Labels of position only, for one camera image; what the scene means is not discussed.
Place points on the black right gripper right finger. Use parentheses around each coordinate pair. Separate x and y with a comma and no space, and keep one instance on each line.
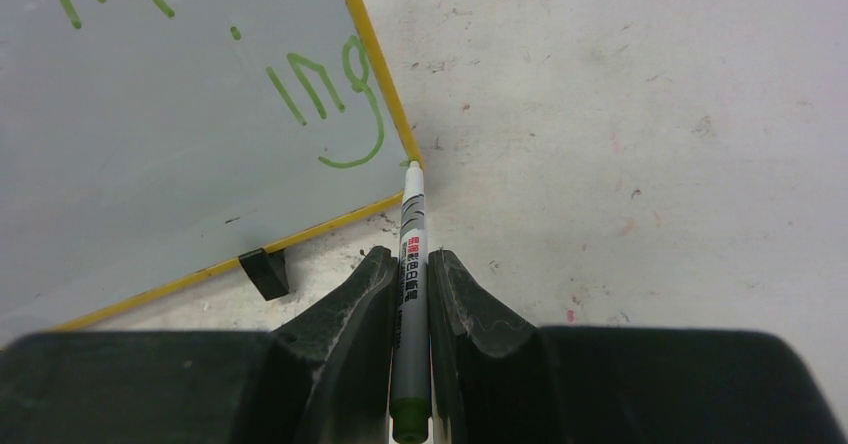
(476,344)

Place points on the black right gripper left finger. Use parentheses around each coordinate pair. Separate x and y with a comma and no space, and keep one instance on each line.
(344,343)

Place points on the green white marker pen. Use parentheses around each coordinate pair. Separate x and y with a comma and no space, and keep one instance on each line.
(410,393)

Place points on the yellow framed whiteboard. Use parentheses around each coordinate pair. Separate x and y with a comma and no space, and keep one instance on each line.
(147,144)

